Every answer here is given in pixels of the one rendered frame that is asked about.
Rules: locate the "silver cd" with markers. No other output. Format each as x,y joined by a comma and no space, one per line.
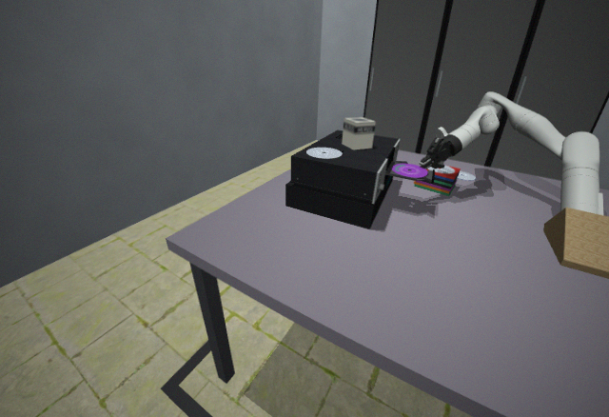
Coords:
466,176
318,153
445,170

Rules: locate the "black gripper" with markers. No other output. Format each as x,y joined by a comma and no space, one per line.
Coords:
450,145

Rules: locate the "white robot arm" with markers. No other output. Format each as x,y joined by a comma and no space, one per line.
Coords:
580,157

